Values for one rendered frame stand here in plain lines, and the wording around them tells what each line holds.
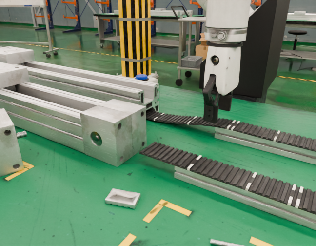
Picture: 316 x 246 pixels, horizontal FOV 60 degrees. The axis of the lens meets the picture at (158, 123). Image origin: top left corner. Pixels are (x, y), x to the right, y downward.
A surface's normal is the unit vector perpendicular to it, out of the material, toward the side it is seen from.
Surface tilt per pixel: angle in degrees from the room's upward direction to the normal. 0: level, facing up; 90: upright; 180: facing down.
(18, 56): 90
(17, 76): 90
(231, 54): 85
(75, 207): 0
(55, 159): 0
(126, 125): 90
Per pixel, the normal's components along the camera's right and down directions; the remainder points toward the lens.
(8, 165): 0.58, 0.33
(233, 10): 0.02, 0.41
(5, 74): 0.84, 0.22
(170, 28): -0.53, 0.35
